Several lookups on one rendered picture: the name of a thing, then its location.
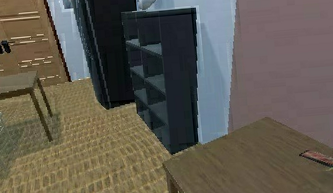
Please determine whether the black open shelf unit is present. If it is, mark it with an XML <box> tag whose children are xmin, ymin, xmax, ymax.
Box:
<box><xmin>120</xmin><ymin>5</ymin><xmax>209</xmax><ymax>159</ymax></box>

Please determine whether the tall black cupboard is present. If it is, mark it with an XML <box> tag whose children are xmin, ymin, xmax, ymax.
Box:
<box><xmin>71</xmin><ymin>0</ymin><xmax>147</xmax><ymax>112</ymax></box>

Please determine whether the dark wooden table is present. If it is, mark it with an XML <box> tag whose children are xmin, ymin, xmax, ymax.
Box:
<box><xmin>159</xmin><ymin>111</ymin><xmax>333</xmax><ymax>193</ymax></box>

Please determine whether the light wooden table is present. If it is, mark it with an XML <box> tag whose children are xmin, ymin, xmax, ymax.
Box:
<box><xmin>0</xmin><ymin>70</ymin><xmax>56</xmax><ymax>147</ymax></box>

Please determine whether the wooden room door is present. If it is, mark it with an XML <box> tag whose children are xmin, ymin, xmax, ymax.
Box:
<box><xmin>0</xmin><ymin>0</ymin><xmax>73</xmax><ymax>92</ymax></box>

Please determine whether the red striped book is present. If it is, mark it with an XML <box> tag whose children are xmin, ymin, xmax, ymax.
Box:
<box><xmin>299</xmin><ymin>147</ymin><xmax>333</xmax><ymax>180</ymax></box>

